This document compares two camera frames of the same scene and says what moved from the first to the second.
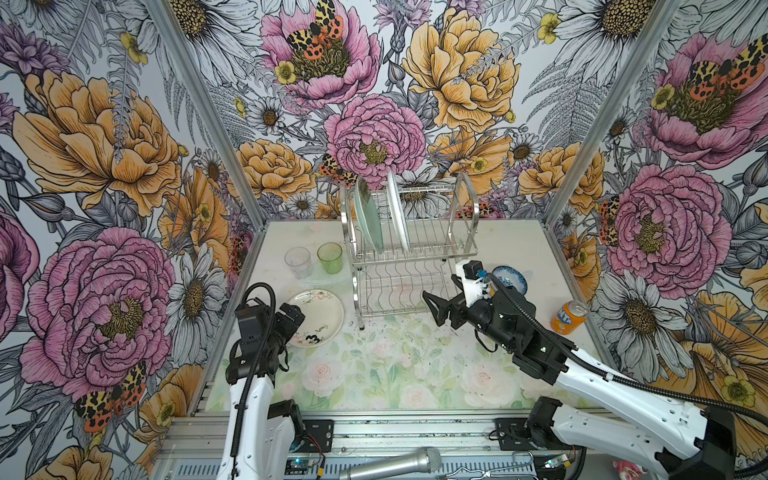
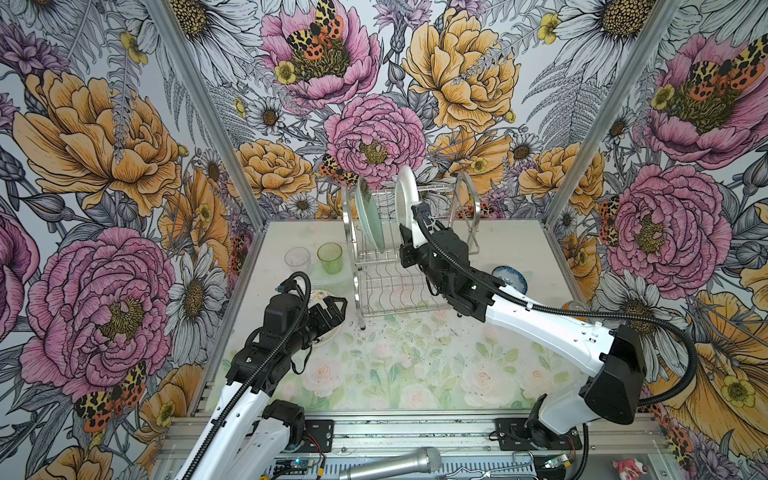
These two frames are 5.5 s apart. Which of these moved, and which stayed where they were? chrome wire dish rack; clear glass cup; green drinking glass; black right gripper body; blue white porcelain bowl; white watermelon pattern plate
Moved: white watermelon pattern plate; black right gripper body
Stayed: blue white porcelain bowl; green drinking glass; chrome wire dish rack; clear glass cup
